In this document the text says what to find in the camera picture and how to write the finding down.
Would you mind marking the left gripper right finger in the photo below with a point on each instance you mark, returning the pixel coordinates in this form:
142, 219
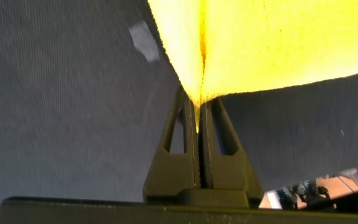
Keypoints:
232, 174

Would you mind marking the white tape piece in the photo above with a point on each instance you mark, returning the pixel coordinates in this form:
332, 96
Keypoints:
144, 42

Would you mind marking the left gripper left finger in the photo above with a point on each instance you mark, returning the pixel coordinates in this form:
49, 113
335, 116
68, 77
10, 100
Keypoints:
169, 174

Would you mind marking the yellow microfiber towel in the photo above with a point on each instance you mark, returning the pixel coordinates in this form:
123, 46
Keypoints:
275, 46

